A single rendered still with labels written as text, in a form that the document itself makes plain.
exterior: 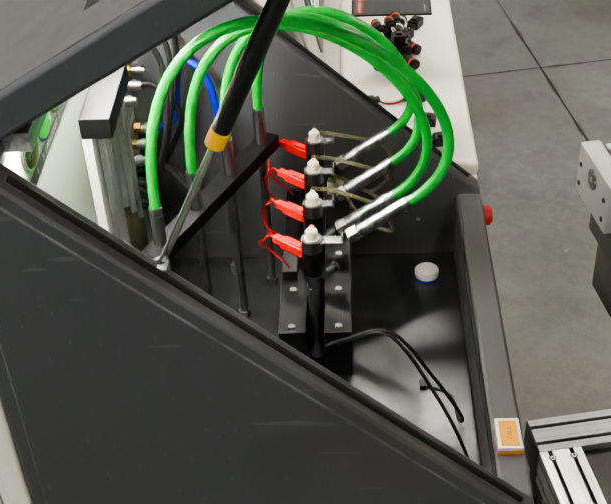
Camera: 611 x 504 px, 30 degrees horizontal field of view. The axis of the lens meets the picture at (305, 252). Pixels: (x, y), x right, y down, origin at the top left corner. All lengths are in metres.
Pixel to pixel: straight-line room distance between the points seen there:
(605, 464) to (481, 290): 0.87
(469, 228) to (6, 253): 0.86
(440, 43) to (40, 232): 1.27
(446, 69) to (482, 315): 0.65
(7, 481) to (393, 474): 0.43
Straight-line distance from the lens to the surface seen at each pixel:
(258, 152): 1.66
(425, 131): 1.48
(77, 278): 1.10
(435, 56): 2.15
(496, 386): 1.49
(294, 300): 1.57
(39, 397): 1.22
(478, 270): 1.67
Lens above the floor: 2.00
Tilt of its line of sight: 38 degrees down
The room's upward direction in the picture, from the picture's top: 3 degrees counter-clockwise
